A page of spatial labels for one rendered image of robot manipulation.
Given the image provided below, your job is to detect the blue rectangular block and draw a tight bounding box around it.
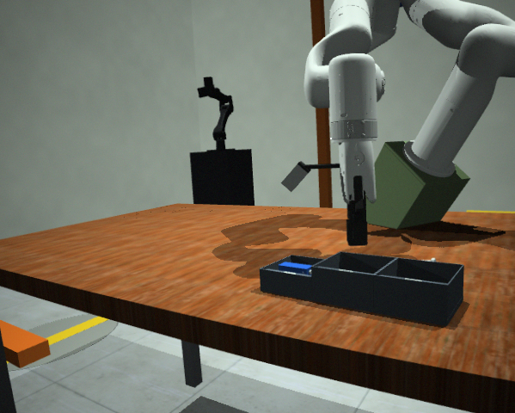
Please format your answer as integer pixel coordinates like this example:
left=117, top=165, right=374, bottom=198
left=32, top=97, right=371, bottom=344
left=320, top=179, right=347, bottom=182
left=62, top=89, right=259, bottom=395
left=279, top=262, right=311, bottom=275

